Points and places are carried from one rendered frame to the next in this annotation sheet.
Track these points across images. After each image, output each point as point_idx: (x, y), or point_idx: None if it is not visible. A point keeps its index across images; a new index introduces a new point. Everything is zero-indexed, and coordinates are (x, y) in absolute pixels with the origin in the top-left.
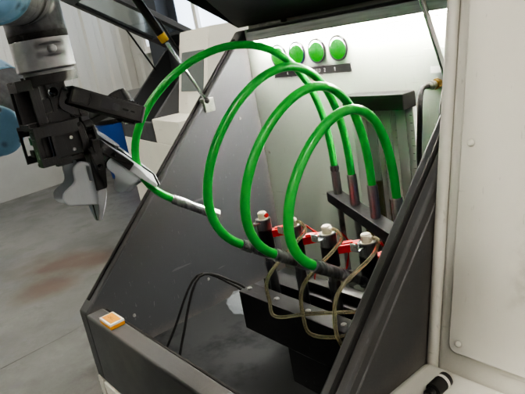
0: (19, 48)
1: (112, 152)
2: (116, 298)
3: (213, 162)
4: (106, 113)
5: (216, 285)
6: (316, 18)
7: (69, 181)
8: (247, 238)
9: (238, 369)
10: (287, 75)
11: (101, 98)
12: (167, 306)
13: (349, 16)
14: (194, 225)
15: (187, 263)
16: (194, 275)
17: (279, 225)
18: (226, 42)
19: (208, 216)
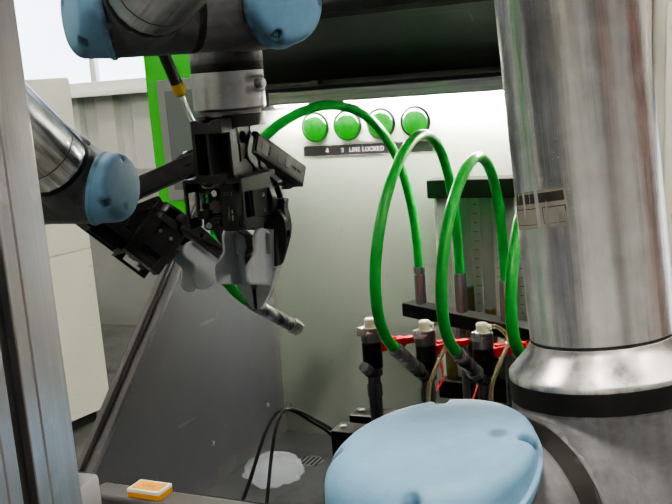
0: (226, 78)
1: (200, 232)
2: (119, 467)
3: (383, 239)
4: (278, 170)
5: (220, 454)
6: (385, 83)
7: (228, 256)
8: (251, 384)
9: None
10: (327, 153)
11: (277, 151)
12: (170, 482)
13: (445, 84)
14: (201, 360)
15: (192, 418)
16: (198, 436)
17: (283, 367)
18: (323, 101)
19: (376, 306)
